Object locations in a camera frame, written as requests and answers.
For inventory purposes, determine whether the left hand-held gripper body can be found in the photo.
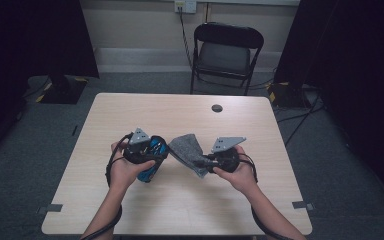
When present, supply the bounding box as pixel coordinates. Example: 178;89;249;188
122;127;155;165

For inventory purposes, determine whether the black stand base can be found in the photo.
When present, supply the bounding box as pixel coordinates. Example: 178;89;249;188
266;81;312;110
39;75;89;105

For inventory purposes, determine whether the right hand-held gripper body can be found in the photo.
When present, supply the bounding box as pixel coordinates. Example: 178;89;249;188
205;135;248;174

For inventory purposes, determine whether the black folding chair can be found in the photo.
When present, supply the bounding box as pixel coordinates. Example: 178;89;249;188
189;21;265;97

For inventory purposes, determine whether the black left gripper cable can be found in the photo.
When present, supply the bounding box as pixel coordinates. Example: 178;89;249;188
79;132;135;240

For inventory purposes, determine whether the grey cloth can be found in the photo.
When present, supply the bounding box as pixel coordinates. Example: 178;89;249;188
168;133;211;179

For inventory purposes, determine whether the person's left hand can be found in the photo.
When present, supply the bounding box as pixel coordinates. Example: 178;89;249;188
108;141;156;193

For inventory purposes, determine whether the white wall socket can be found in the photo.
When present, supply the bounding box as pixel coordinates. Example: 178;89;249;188
174;0;198;15

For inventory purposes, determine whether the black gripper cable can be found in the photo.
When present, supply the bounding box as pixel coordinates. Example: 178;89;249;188
79;132;135;240
239;152;295;240

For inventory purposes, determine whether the blue toy car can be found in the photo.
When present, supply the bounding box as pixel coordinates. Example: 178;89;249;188
136;134;170;184

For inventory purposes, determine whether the person's right hand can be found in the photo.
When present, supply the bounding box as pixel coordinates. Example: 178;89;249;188
212;145;259;197

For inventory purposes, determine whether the dark curtain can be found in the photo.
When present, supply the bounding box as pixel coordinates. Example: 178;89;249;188
0;0;100;168
274;0;384;212

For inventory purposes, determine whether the black socket cable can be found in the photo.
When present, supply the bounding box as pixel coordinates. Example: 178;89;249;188
178;6;195;69

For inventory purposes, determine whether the grey tape strip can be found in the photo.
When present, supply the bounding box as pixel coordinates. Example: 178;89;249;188
36;203;64;215
291;200;316;212

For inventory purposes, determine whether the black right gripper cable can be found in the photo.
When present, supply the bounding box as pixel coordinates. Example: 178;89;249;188
239;152;295;240

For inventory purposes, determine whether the black floor cable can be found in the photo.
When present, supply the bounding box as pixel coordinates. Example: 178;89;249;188
275;91;326;148

